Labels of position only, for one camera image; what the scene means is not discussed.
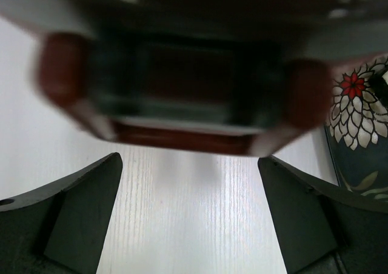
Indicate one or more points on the black floral square plate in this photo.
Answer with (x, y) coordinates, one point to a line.
(356, 128)

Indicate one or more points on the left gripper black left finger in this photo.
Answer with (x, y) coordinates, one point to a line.
(61, 226)

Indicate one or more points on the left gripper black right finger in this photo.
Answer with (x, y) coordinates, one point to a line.
(323, 228)

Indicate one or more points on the grey transparent lid red handles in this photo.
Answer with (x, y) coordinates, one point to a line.
(234, 77)

